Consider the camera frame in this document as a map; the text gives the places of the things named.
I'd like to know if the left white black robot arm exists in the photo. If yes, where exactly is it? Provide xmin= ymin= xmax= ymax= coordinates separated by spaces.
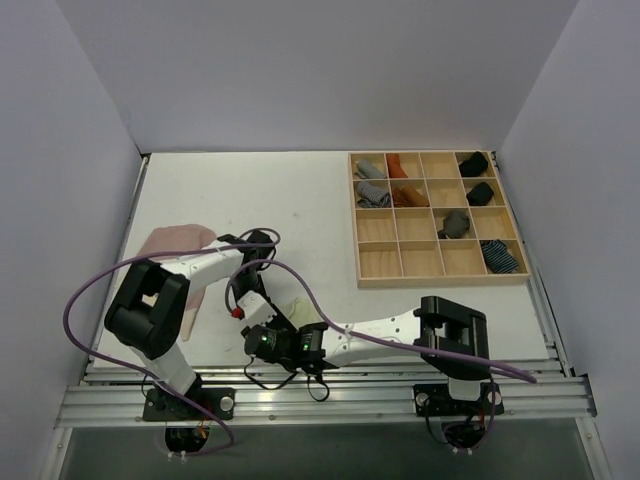
xmin=104 ymin=229 xmax=279 ymax=419

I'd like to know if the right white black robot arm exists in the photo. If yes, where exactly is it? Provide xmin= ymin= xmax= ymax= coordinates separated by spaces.
xmin=237 ymin=296 xmax=489 ymax=376

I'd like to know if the pink underwear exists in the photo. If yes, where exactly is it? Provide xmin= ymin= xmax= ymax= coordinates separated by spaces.
xmin=138 ymin=224 xmax=217 ymax=342

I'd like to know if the grey striped rolled cloth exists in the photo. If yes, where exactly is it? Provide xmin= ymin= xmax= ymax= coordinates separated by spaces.
xmin=356 ymin=182 xmax=392 ymax=208

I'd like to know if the wooden compartment tray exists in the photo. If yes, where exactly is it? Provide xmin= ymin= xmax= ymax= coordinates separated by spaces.
xmin=348 ymin=150 xmax=530 ymax=288

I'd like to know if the orange rolled cloth lower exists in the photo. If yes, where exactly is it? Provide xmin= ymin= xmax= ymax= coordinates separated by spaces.
xmin=392 ymin=186 xmax=429 ymax=208

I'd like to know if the orange rolled cloth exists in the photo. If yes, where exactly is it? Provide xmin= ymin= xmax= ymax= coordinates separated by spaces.
xmin=392 ymin=186 xmax=429 ymax=208
xmin=386 ymin=153 xmax=408 ymax=178

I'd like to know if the orange rolled cloth upper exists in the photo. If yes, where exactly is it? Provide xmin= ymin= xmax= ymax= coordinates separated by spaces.
xmin=386 ymin=153 xmax=408 ymax=178

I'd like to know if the dark grey rolled cloth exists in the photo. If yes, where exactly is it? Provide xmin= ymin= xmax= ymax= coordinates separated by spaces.
xmin=437 ymin=210 xmax=471 ymax=239

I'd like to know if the blue striped rolled cloth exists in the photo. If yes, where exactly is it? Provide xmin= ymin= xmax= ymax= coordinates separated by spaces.
xmin=480 ymin=239 xmax=519 ymax=274

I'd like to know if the black rolled cloth lower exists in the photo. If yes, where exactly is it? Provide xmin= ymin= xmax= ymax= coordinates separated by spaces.
xmin=466 ymin=182 xmax=495 ymax=207

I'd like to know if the black rolled cloth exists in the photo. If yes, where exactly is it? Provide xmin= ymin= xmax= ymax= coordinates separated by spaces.
xmin=456 ymin=151 xmax=489 ymax=178
xmin=466 ymin=182 xmax=495 ymax=207

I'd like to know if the black rolled cloth upper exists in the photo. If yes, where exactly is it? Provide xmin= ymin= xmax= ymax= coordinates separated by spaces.
xmin=456 ymin=151 xmax=489 ymax=178

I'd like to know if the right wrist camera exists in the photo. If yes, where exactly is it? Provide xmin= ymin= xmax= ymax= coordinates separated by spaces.
xmin=231 ymin=293 xmax=277 ymax=358

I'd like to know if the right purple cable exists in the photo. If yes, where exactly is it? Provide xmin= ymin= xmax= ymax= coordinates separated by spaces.
xmin=223 ymin=259 xmax=539 ymax=446

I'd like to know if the purple cable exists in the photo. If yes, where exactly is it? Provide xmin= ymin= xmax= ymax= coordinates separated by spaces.
xmin=223 ymin=259 xmax=539 ymax=446
xmin=61 ymin=228 xmax=281 ymax=457

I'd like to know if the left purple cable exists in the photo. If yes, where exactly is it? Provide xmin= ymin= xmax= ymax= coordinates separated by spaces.
xmin=61 ymin=228 xmax=281 ymax=457

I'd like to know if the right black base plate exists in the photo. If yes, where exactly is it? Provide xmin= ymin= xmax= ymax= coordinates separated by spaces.
xmin=413 ymin=378 xmax=505 ymax=418

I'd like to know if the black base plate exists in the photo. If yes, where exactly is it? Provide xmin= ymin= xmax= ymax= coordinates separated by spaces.
xmin=142 ymin=388 xmax=235 ymax=422
xmin=413 ymin=378 xmax=505 ymax=418

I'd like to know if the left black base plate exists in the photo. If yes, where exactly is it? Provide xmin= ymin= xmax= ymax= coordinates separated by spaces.
xmin=142 ymin=388 xmax=235 ymax=422

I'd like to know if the aluminium frame rail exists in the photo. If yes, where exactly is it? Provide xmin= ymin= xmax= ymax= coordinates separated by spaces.
xmin=56 ymin=357 xmax=597 ymax=428

